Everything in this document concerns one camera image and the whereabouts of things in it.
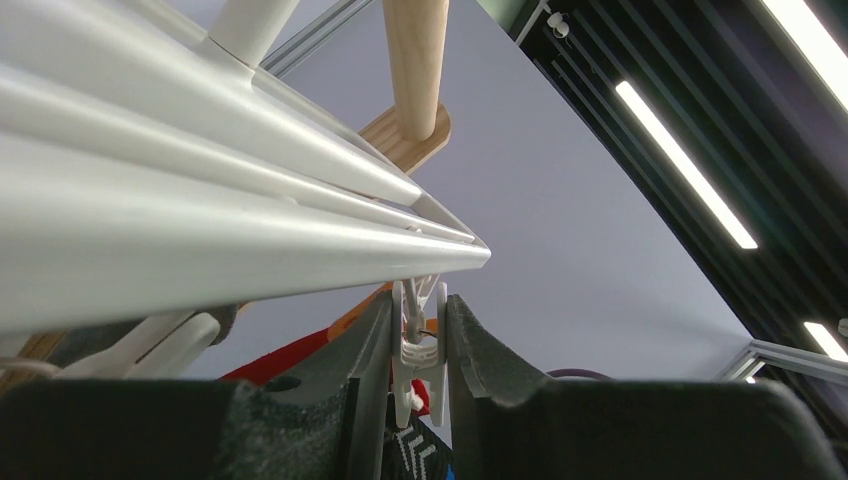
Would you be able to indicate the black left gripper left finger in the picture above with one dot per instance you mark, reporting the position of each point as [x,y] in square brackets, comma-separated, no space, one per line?
[322,419]

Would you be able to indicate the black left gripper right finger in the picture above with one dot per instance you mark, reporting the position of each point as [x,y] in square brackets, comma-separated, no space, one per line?
[510,420]

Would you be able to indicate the red snowman sock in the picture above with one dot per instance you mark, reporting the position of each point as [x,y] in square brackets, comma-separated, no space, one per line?
[265,368]

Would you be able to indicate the black sock with blue patch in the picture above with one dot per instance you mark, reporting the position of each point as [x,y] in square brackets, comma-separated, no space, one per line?
[414,452]

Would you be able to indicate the white hanger clip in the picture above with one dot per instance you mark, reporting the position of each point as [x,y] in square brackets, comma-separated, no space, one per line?
[412,356]

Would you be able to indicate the white plastic sock hanger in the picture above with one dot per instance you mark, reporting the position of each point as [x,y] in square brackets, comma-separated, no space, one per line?
[149,165]

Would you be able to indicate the ceiling light strip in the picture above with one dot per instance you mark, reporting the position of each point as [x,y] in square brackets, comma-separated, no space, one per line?
[681,161]

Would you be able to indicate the wooden drying rack frame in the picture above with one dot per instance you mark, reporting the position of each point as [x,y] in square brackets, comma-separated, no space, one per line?
[418,125]

